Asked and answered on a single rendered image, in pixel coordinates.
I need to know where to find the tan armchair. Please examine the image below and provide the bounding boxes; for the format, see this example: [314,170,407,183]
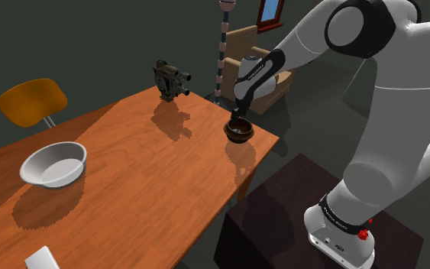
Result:
[221,24,297,115]

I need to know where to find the old olive film camera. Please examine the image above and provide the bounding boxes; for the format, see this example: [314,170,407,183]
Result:
[151,60,192,103]

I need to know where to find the orange chair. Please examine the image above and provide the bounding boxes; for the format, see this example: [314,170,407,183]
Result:
[0,77,69,129]

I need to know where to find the wooden table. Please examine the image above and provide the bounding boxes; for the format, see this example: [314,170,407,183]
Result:
[0,86,280,269]

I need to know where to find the white flat box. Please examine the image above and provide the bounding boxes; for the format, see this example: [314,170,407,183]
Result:
[24,245,61,269]

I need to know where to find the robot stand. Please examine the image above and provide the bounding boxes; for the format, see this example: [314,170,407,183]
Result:
[213,152,425,269]

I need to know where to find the white bowl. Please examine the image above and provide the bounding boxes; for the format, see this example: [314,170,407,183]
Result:
[19,141,88,190]

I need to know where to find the beaded floor lamp pole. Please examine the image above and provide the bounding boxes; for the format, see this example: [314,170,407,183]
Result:
[213,0,237,107]

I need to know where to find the dark brown wooden bowl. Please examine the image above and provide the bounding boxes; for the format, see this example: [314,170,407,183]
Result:
[223,117,255,144]

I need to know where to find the red framed window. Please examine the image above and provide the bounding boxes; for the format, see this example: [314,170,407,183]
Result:
[256,0,286,34]

